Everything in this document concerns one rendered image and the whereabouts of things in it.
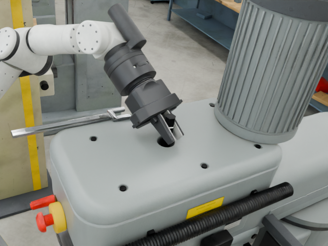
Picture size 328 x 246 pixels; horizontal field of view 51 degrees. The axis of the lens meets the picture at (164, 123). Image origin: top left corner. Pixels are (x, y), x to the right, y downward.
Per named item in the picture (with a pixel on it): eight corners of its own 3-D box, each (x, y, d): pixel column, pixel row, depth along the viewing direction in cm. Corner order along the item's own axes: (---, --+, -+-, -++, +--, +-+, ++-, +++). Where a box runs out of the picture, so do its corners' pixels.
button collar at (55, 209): (57, 240, 67) (55, 220, 64) (49, 217, 71) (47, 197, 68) (67, 236, 68) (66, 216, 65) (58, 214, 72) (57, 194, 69)
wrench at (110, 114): (13, 142, 65) (12, 138, 64) (10, 130, 68) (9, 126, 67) (130, 118, 76) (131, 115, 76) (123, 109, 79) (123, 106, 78)
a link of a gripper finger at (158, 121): (169, 145, 70) (152, 119, 70) (177, 138, 67) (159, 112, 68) (164, 148, 68) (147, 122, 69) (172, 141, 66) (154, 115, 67)
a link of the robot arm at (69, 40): (111, 53, 69) (62, 54, 75) (135, 53, 76) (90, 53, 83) (109, 20, 68) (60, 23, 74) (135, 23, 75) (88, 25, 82)
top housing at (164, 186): (84, 280, 62) (84, 223, 52) (46, 182, 79) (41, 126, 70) (271, 201, 84) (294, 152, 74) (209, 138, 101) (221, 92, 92)
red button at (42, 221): (40, 238, 66) (38, 225, 64) (34, 222, 69) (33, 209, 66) (57, 232, 68) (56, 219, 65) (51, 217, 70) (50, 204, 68)
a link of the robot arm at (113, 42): (96, 84, 68) (67, 39, 70) (128, 79, 77) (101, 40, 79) (132, 47, 63) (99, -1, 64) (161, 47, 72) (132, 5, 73)
